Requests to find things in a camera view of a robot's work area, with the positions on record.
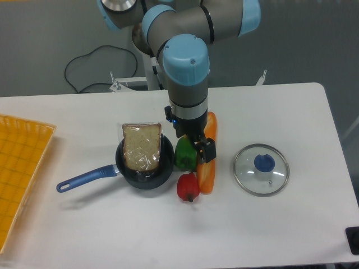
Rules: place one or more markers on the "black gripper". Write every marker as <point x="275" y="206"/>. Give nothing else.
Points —
<point x="194" y="130"/>

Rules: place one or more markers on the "glass pot lid blue knob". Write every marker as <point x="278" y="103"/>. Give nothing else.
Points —
<point x="261" y="170"/>

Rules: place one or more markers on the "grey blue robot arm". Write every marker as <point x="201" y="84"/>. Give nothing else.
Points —
<point x="179" y="41"/>

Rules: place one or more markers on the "green bell pepper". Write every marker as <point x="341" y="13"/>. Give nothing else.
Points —
<point x="185" y="156"/>

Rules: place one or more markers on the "orange baguette loaf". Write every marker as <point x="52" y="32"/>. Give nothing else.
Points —
<point x="206" y="172"/>

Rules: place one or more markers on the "red bell pepper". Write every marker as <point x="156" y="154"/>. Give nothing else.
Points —
<point x="187" y="187"/>

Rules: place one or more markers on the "bagged bread slice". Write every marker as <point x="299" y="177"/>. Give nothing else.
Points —
<point x="142" y="146"/>

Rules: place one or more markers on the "black corner box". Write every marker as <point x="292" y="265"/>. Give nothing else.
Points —
<point x="352" y="237"/>

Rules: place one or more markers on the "yellow woven basket tray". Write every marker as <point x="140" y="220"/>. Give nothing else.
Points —
<point x="24" y="143"/>

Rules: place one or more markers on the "dark pan blue handle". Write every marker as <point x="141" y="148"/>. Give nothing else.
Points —
<point x="144" y="180"/>

